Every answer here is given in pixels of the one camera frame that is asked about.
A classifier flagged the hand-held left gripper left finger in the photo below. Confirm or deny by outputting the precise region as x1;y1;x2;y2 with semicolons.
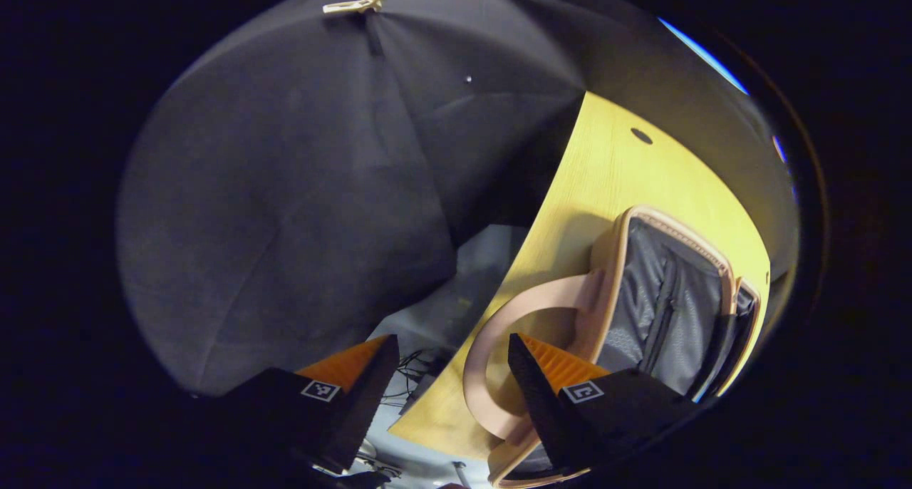
228;334;400;475

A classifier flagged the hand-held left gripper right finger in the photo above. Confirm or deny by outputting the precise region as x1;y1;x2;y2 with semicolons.
508;334;703;475

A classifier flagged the pink suitcase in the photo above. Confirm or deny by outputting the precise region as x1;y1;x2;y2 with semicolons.
462;205;762;488

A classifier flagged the black backdrop cloth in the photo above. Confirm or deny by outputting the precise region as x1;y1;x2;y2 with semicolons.
118;0;799;397

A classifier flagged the black cable bundle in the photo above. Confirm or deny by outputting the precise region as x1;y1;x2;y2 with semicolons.
383;349;448;406

